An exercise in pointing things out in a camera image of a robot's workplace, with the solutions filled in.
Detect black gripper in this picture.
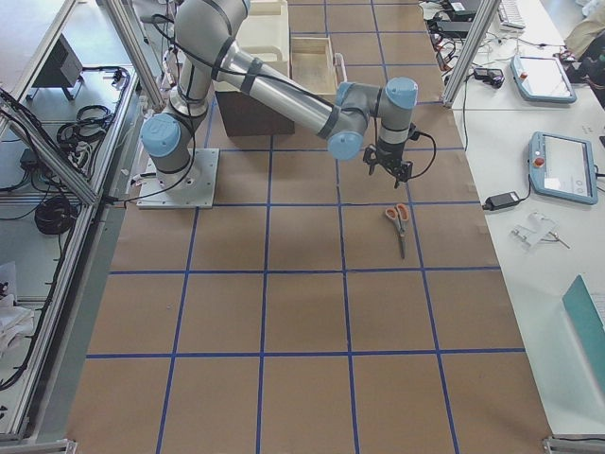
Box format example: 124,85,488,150
363,139,413,188

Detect orange grey scissors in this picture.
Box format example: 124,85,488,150
385,203,409,259

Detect light wooden drawer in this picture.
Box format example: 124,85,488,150
290,36,348,102

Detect black power adapter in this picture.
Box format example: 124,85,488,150
482,191,521,212

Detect dark brown wooden cabinet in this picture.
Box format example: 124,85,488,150
216,91,295,137

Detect blue teach pendant far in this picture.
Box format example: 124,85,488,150
510,55,577,104

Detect blue teach pendant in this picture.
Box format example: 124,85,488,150
528,131,598,205
510,55,577,104

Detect blue teach pendant near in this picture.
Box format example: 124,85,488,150
528,131,598,205

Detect cream plastic tray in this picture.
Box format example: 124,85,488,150
236,1,290,77

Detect teal folder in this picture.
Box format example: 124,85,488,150
562,275,604,363

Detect grey metal box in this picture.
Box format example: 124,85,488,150
29,34,83,100

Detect white crumpled cloth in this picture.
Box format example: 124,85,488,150
0,262,35,354

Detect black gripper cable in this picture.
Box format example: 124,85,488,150
404,123,438,182

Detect clear plastic bracket parts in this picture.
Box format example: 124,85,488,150
510,211,571,253

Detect aluminium frame post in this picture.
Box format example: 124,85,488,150
442,0,499,108

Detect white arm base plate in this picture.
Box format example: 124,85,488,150
135,148,219,209

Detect black coiled cable bundle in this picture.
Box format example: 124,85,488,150
33,196,77,236

